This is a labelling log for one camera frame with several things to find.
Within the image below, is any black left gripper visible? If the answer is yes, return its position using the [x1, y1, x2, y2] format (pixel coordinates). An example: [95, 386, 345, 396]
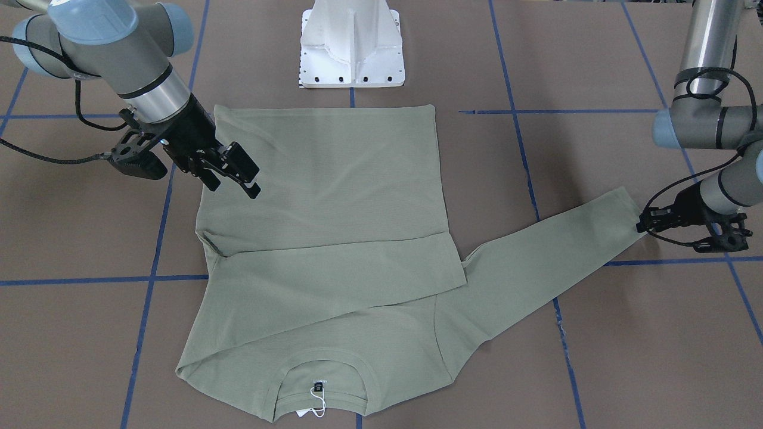
[637, 183, 741, 248]

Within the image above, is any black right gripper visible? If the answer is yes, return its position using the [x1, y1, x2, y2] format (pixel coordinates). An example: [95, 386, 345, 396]
[119, 96, 261, 199]

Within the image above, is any olive green long-sleeve shirt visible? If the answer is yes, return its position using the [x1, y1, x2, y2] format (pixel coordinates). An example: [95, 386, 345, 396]
[175, 105, 641, 422]

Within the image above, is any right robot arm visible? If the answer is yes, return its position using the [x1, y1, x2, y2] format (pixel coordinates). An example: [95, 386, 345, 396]
[2, 1, 260, 199]

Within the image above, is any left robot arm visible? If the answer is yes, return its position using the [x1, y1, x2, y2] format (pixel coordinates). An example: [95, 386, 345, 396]
[637, 1, 762, 253]

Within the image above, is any white shirt neck tag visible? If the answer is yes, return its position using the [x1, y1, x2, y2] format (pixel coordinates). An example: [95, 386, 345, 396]
[295, 380, 327, 418]

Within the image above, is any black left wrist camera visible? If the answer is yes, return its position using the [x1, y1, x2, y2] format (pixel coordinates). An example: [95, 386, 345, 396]
[690, 213, 753, 253]

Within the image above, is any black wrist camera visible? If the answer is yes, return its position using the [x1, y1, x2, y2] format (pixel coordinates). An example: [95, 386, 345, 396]
[107, 130, 168, 180]
[690, 213, 753, 253]

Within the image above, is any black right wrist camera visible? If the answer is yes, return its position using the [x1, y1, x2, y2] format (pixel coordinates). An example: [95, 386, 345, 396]
[107, 130, 168, 180]

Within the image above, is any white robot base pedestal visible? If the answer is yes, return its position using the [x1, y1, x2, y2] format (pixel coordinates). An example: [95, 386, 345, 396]
[298, 1, 406, 89]

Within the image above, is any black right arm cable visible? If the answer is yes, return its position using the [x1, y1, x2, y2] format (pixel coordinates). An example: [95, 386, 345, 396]
[0, 35, 129, 166]

